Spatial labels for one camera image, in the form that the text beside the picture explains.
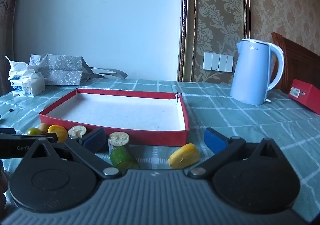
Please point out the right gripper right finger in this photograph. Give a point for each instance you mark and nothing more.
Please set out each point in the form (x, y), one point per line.
(225, 151)

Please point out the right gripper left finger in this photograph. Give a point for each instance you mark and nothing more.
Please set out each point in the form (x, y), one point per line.
(86, 148)

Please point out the dark sugarcane chunk bitten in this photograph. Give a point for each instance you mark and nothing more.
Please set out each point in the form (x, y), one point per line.
(77, 132)

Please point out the green tomato with calyx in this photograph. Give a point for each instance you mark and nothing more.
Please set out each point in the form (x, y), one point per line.
(34, 131)

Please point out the yellow jackfruit piece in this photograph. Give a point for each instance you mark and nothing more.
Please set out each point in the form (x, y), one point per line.
(61, 132)
(183, 157)

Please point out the dark sugarcane chunk whole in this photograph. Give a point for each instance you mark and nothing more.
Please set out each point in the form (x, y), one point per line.
(117, 139)

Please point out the brown longan without stem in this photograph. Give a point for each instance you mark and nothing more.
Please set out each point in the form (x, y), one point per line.
(43, 127)

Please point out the green cucumber chunk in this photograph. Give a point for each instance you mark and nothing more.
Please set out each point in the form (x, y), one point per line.
(123, 160)

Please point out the white tissue pack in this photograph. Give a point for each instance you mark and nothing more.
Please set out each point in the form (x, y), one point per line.
(25, 80)

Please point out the light blue electric kettle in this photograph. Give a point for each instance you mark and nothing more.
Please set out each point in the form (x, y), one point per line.
(251, 81)

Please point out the red shallow cardboard tray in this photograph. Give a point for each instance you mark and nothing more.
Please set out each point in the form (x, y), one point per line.
(149, 118)

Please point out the teal plaid tablecloth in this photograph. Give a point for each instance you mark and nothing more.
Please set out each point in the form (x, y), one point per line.
(294, 127)

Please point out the grey patterned gift bag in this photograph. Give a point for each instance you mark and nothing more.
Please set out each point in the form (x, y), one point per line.
(67, 70)

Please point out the red small box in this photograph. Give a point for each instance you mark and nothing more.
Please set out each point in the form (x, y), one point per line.
(306, 94)

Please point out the wooden headboard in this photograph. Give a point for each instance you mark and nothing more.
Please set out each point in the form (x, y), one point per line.
(300, 63)

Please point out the brown patterned curtain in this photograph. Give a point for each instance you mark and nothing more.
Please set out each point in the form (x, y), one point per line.
(7, 50)

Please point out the white wall switch panel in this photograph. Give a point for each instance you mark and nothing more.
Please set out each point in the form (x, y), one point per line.
(217, 62)

